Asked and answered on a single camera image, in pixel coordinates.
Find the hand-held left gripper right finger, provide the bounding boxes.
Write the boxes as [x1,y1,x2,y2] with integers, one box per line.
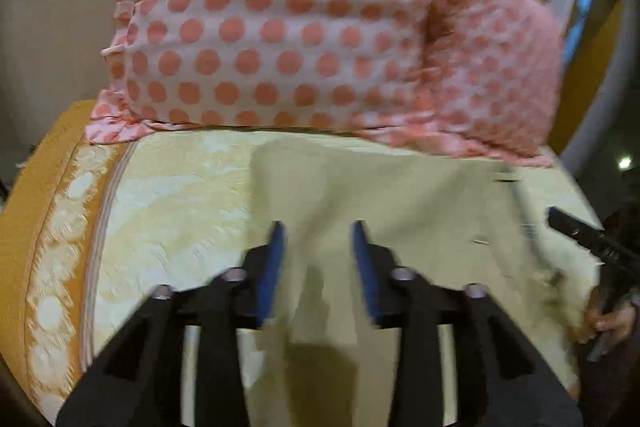
[351,220,584,427]

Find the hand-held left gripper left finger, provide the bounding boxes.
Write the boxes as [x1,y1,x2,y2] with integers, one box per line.
[56,221,287,427]

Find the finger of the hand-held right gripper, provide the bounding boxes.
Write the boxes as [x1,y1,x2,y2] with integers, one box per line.
[547,206,640,266]

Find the cream pants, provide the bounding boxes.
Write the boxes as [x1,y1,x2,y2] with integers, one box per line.
[247,141,603,427]

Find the person's right hand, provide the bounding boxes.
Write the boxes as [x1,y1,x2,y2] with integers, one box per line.
[582,284,640,349]

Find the yellow patterned bed sheet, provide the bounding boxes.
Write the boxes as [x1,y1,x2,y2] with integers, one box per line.
[0,99,601,427]

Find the pink polka dot pillow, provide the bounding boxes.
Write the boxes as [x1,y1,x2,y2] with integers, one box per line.
[360,0,567,168]
[85,0,453,146]

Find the white curved frame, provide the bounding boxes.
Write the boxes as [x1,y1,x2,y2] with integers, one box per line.
[542,0,632,168]

